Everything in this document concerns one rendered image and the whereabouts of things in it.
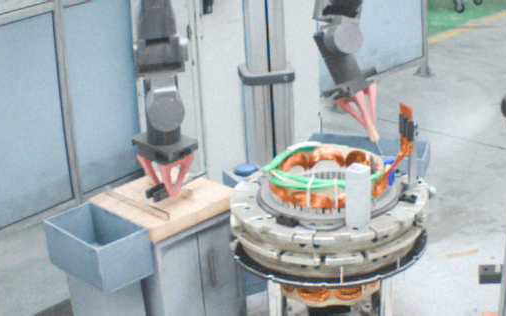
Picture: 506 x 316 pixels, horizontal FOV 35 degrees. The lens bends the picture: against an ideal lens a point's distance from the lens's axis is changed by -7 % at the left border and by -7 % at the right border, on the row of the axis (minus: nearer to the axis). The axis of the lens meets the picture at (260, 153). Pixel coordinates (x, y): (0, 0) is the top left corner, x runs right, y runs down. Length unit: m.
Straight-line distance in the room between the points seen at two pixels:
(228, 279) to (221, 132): 2.21
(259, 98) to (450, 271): 0.55
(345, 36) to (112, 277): 0.59
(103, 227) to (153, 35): 0.37
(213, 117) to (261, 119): 1.87
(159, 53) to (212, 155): 2.40
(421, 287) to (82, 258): 0.72
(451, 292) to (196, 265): 0.54
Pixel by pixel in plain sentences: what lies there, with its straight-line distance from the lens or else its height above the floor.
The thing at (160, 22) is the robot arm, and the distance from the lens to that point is 1.30.
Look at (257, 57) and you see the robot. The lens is 1.77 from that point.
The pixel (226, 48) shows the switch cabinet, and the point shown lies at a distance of 3.66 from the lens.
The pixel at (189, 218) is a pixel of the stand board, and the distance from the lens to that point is 1.42.
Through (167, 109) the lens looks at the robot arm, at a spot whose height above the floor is 1.27.
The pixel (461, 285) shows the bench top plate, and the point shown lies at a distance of 1.75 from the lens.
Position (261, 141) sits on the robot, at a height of 1.03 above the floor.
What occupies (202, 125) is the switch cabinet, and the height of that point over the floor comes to 0.47.
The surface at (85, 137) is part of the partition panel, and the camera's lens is 3.89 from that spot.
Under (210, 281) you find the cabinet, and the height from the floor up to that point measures 0.92.
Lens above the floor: 1.65
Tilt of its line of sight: 21 degrees down
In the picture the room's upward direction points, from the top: 3 degrees counter-clockwise
